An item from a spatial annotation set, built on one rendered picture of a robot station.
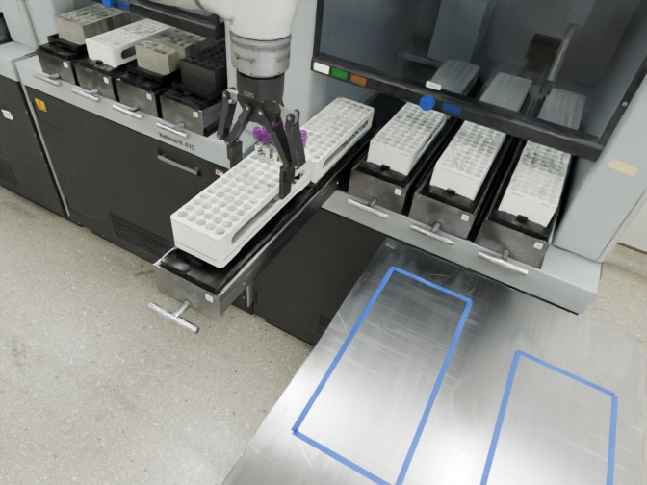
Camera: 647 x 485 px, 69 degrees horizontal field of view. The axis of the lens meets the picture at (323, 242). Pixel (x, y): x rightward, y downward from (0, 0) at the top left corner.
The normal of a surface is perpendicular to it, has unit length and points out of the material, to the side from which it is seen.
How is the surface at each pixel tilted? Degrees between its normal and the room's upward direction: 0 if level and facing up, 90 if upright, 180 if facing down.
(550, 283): 90
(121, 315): 0
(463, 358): 0
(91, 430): 0
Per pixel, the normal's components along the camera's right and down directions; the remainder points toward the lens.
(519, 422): 0.10, -0.73
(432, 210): -0.47, 0.57
